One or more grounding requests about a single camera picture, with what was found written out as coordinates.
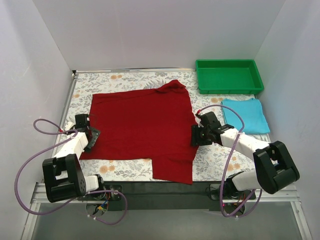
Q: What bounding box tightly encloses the folded turquoise t-shirt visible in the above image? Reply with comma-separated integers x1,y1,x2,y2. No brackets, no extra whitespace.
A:
221,98,270,135

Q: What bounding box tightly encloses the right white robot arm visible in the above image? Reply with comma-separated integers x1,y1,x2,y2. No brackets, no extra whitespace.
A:
191,111,300,199

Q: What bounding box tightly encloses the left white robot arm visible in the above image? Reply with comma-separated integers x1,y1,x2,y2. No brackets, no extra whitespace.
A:
42,114,107,203

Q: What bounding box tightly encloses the floral patterned table mat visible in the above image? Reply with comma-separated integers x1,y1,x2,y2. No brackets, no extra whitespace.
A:
49,71,273,182

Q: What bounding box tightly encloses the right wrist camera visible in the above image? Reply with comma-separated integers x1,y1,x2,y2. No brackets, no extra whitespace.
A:
195,109,205,128

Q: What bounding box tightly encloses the red t-shirt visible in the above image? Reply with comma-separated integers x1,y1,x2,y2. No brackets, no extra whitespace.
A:
80,79,197,184

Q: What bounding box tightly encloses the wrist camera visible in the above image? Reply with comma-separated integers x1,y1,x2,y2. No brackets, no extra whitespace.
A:
195,109,205,128
58,121,76,135

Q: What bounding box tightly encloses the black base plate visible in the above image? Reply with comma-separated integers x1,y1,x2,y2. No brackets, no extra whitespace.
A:
77,181,257,212

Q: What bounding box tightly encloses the green plastic tray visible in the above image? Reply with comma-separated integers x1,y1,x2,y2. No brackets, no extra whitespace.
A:
195,59,264,95

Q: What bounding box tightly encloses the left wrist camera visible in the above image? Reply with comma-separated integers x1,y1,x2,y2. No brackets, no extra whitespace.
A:
58,121,76,135

